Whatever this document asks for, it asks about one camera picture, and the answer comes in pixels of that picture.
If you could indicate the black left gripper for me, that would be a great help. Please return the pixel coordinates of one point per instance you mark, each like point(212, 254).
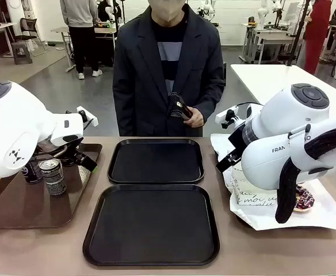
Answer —
point(68, 151)

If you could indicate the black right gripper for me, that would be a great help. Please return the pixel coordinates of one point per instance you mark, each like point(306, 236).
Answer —
point(237, 139)

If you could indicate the black can with white text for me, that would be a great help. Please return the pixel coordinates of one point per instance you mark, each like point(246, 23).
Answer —
point(54, 179)

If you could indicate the black perforated tongs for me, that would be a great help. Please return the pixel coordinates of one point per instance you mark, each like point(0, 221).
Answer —
point(176, 107)

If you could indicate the person's left forearm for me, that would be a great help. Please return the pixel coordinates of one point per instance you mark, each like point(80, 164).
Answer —
point(214, 99)

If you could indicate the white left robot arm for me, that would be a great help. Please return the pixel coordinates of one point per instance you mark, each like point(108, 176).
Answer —
point(9, 129)

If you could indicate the person's right forearm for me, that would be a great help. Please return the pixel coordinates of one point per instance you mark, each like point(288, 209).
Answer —
point(122, 110)

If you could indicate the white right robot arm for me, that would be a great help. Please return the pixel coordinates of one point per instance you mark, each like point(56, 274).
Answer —
point(286, 120)

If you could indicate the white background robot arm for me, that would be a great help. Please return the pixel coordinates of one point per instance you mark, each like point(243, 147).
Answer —
point(206, 8)
point(263, 14)

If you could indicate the person's left hand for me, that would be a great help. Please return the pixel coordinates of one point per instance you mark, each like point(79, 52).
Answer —
point(196, 117)

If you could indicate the white printed paper donut box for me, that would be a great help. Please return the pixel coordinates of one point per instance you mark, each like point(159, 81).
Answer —
point(251, 195)

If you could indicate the black plastic serving tray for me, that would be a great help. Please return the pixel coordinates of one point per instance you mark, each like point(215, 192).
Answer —
point(150, 227)
point(156, 161)

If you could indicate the brown plastic serving tray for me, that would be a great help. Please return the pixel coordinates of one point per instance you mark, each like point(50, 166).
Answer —
point(27, 207)

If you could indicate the chocolate sprinkled donut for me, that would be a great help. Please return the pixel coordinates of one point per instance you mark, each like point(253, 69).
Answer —
point(304, 198)

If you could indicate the white side table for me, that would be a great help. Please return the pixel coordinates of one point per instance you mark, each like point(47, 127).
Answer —
point(271, 80)

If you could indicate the person in dark blazer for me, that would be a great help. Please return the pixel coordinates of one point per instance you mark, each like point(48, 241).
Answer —
point(145, 74)

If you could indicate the white paper sheet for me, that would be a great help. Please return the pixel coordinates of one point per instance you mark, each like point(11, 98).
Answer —
point(323, 210)

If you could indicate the grey plastic stool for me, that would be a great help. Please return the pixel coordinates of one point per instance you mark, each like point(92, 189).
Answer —
point(21, 53)

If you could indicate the white background work table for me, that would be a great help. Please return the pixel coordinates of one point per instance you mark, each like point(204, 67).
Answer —
point(271, 37)

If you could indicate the person in grey hoodie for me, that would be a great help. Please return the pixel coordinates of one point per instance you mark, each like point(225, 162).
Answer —
point(80, 26)

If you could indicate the black office chair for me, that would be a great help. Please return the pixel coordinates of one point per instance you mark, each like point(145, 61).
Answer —
point(30, 28)

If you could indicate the black tripod pole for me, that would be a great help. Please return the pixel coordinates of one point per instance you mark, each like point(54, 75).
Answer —
point(297, 31)

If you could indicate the person in red clothes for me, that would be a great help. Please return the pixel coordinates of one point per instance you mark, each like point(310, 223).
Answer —
point(314, 34)

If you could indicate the beige face mask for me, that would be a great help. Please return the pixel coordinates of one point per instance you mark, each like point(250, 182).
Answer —
point(166, 11)

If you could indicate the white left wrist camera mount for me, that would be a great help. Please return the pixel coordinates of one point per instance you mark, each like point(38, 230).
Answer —
point(89, 116)

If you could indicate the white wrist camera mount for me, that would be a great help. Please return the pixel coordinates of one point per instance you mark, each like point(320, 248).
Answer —
point(225, 115)
point(89, 116)

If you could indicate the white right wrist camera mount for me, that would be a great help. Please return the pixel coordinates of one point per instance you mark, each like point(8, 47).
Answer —
point(225, 115)

